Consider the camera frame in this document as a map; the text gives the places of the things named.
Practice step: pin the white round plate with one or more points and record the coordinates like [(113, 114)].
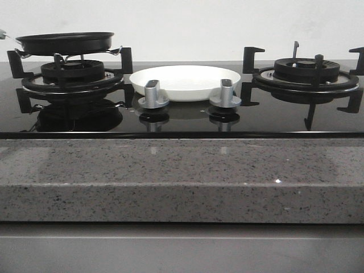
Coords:
[(185, 83)]

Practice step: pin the black frying pan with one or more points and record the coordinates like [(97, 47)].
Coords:
[(71, 43)]

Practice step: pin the silver left stove knob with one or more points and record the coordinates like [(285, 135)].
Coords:
[(153, 98)]

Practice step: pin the silver stove knob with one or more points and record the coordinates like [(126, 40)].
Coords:
[(153, 98), (226, 99)]

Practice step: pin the silver right stove knob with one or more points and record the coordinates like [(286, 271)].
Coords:
[(226, 99)]

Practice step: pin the black glass stove top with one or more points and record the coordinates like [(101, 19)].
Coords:
[(264, 113)]

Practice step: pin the left black gas burner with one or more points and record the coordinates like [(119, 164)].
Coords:
[(72, 82)]

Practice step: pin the black gas burner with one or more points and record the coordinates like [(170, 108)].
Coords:
[(300, 80), (72, 82)]

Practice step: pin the right black gas burner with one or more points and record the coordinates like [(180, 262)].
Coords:
[(300, 80)]

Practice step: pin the silver wire pan support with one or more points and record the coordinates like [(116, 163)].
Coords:
[(122, 51)]

